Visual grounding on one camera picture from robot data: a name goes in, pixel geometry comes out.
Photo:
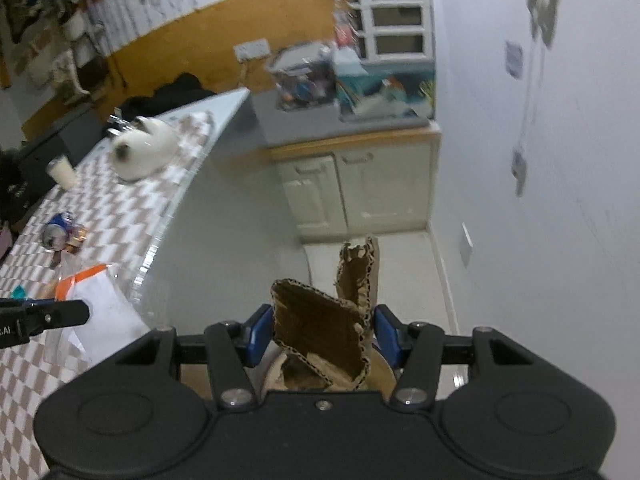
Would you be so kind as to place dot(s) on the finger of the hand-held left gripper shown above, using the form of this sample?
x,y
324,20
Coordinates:
x,y
60,314

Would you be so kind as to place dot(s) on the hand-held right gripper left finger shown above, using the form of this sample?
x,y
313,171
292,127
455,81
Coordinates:
x,y
260,332

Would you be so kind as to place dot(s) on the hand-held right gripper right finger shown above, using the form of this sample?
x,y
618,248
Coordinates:
x,y
387,335

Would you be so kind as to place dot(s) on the round wooden bin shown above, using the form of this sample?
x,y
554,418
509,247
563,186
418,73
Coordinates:
x,y
382,372

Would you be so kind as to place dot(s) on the clear bag orange strip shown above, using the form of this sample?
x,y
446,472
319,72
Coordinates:
x,y
100,300

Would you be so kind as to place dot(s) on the brown cardboard piece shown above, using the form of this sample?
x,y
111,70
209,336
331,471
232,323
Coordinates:
x,y
315,325

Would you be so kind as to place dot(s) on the crushed blue can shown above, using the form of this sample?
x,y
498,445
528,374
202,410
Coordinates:
x,y
56,232

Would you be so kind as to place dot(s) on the small teal wrapper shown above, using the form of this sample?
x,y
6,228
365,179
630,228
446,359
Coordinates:
x,y
18,291

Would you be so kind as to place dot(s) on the beige white checkered tablecloth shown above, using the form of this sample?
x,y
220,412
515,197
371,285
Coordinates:
x,y
100,210

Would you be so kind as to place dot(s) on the black printed bag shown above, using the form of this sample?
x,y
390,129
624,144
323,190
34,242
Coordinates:
x,y
15,185

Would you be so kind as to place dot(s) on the white cup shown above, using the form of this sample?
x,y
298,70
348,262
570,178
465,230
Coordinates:
x,y
64,174

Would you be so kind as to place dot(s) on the cream cabinet door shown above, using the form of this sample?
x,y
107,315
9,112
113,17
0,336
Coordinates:
x,y
312,195
385,185

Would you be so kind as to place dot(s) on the white cat figurine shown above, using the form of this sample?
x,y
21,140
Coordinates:
x,y
145,155

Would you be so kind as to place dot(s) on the small metal ornament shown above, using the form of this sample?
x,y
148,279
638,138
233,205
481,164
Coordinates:
x,y
117,124

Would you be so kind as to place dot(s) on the cream cabinet grey countertop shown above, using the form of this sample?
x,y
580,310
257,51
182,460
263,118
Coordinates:
x,y
300,120

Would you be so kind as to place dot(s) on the white ornate statue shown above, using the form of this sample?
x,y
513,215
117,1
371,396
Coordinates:
x,y
67,70

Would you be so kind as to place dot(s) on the black jacket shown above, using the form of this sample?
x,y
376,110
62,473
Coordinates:
x,y
170,92

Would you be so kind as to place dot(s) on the clear plastic container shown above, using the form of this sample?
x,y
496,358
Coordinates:
x,y
300,85

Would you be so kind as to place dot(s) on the clear bottle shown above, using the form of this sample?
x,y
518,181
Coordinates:
x,y
341,20

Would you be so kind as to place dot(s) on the white window shelf unit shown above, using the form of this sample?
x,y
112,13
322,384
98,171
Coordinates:
x,y
397,3

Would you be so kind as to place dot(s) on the white single wall socket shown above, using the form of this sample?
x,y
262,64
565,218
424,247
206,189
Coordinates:
x,y
467,245

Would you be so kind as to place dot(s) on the white double wall outlet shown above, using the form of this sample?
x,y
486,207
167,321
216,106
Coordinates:
x,y
252,50

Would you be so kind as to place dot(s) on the dark wall poster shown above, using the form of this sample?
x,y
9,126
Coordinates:
x,y
30,5

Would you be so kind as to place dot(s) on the birch tree wall mural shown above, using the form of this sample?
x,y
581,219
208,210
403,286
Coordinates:
x,y
145,0

